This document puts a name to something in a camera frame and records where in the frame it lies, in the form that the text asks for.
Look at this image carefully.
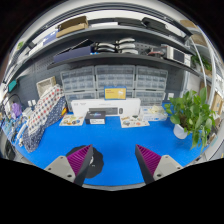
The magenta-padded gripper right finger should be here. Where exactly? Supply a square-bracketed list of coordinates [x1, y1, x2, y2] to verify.
[135, 144, 184, 185]

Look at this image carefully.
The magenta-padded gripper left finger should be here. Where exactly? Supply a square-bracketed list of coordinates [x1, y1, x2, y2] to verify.
[43, 144, 94, 187]

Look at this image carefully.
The black round mouse pad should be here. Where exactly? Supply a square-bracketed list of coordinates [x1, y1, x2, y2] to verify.
[65, 145, 105, 179]

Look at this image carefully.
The colourful sticker sheet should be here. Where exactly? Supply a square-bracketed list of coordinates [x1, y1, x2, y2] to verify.
[59, 114, 86, 127]
[119, 114, 151, 129]

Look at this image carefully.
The navy dotted fabric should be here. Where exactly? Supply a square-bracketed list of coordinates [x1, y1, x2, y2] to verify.
[21, 96, 68, 154]

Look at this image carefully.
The small black box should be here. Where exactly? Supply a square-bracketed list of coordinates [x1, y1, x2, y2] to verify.
[84, 110, 107, 126]

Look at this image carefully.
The white keyboard box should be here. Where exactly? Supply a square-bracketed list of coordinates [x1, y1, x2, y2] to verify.
[70, 97, 142, 118]

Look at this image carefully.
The green potted plant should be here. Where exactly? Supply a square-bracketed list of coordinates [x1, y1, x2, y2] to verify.
[164, 87, 218, 151]

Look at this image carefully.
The white dotted fabric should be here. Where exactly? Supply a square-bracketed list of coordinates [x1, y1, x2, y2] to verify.
[27, 83, 64, 136]

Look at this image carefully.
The white woven basket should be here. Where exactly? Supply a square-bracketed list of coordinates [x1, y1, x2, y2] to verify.
[35, 76, 58, 98]

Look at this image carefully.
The yellow card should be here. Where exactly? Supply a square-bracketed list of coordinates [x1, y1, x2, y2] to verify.
[103, 86, 127, 101]

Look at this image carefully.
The grey plastic drawer cabinet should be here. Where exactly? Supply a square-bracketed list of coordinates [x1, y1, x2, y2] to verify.
[60, 65, 98, 111]
[134, 65, 169, 107]
[94, 64, 137, 99]

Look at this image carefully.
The dark wall shelf unit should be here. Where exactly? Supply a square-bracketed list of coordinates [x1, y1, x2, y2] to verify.
[13, 13, 218, 81]

